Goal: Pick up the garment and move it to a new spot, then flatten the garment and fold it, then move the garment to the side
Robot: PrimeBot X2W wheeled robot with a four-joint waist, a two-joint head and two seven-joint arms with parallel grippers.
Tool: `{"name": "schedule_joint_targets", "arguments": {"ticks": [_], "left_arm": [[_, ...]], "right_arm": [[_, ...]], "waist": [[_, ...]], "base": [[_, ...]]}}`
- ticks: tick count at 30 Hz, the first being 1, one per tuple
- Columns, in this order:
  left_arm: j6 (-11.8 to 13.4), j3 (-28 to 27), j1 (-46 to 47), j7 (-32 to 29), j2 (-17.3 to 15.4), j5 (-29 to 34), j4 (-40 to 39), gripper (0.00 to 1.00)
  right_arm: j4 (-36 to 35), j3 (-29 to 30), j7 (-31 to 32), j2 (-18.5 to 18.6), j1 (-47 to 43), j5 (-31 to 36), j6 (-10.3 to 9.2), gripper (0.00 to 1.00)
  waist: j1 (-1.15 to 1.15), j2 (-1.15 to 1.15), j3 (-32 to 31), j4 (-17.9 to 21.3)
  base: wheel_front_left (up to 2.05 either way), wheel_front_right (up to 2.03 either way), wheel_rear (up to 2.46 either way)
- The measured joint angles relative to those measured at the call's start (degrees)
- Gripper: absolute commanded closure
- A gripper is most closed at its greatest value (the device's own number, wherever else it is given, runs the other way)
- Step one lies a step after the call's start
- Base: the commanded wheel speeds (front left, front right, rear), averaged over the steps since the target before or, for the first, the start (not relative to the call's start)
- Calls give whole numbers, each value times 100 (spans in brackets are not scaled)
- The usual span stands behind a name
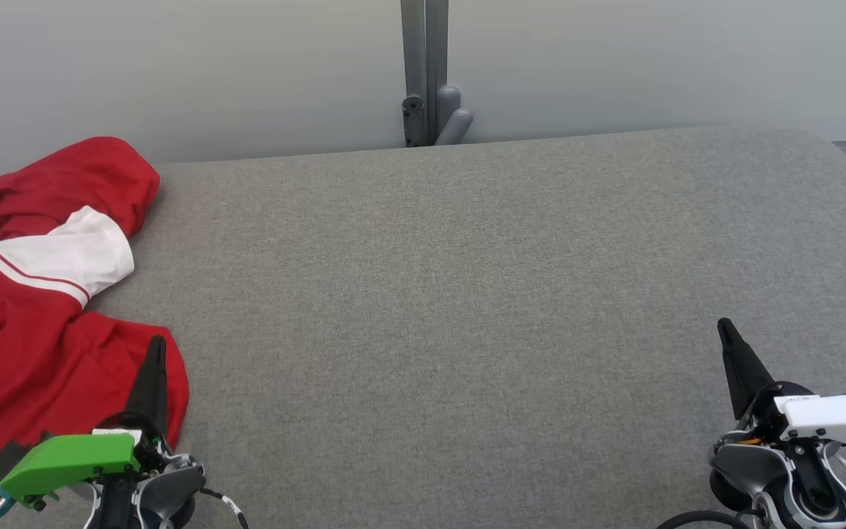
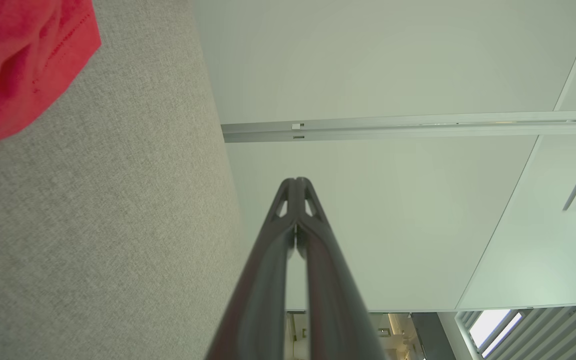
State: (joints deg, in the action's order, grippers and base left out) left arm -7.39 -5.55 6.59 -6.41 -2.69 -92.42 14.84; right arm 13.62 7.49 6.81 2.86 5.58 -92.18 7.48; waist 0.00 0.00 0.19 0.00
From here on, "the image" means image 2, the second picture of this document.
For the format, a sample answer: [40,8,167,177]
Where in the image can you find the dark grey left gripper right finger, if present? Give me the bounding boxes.
[296,177,387,360]

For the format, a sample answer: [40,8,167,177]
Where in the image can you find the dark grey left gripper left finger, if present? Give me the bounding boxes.
[205,177,298,360]

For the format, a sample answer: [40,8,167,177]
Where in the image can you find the red white basketball jersey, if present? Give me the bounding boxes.
[0,0,103,153]

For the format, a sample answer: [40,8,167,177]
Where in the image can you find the grey window blinds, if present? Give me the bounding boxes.
[455,302,576,360]

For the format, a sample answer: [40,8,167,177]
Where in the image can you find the aluminium wall rail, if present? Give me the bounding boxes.
[220,110,576,144]

